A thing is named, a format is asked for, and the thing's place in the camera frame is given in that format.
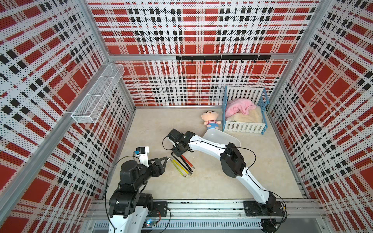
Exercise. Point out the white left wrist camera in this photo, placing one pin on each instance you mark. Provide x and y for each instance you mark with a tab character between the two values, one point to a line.
141	153

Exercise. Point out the yellow hex key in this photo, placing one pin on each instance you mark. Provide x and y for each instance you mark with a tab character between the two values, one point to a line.
181	169

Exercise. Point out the cream fluffy blanket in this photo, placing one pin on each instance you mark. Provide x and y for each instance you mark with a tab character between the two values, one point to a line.
253	116

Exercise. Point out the pink fleece blanket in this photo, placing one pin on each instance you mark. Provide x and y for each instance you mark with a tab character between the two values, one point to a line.
239	105

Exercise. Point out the white plastic storage box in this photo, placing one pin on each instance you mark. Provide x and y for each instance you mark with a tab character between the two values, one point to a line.
217	136

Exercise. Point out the plush doll pink head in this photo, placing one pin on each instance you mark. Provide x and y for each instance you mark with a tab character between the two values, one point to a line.
210	119

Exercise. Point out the white wire mesh shelf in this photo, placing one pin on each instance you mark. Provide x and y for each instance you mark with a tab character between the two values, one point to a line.
90	108

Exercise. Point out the red hex key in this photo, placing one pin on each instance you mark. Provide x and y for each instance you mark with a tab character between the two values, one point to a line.
188	162

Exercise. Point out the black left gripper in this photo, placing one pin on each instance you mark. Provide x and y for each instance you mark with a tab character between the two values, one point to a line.
160	170

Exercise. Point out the green hex key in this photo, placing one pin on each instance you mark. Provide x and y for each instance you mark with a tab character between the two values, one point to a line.
178	168

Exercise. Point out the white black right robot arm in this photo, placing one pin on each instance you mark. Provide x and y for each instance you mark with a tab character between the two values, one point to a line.
226	149

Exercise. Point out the blue white toy crib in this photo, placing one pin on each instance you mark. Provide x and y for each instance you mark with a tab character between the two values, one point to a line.
258	96

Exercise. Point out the thin black hex key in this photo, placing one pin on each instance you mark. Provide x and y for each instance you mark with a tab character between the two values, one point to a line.
180	164

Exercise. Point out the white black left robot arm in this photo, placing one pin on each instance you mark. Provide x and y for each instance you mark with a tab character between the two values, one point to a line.
129	205

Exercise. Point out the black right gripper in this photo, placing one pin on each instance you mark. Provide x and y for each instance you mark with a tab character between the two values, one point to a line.
177	153

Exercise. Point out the black wall hook rail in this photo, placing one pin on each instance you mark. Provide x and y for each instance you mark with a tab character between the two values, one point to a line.
204	58

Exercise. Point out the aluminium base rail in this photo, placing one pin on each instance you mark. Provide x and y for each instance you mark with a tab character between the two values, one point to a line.
237	216

